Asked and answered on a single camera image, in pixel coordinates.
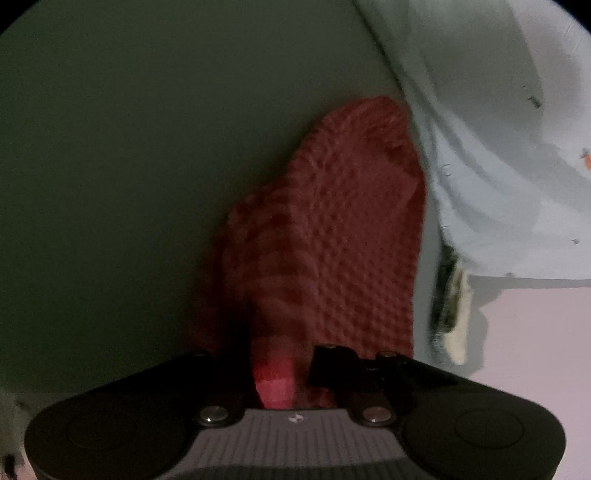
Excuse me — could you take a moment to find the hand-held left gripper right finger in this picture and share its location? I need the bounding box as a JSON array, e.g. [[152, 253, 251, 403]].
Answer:
[[308, 344, 463, 426]]

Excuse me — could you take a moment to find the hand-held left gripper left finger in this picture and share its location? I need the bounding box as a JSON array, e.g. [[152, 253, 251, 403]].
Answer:
[[152, 351, 262, 428]]

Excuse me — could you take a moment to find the red textured garment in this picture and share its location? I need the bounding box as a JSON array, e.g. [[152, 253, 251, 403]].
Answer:
[[189, 95, 428, 411]]

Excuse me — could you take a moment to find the cream folded cloth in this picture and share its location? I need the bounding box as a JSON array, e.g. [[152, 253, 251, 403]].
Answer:
[[444, 270, 476, 366]]

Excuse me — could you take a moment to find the white fuzzy cloth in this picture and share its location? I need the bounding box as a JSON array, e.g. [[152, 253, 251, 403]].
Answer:
[[0, 390, 29, 468]]

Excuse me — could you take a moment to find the light blue carrot print blanket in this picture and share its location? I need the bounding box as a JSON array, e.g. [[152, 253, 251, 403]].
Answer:
[[355, 0, 591, 281]]

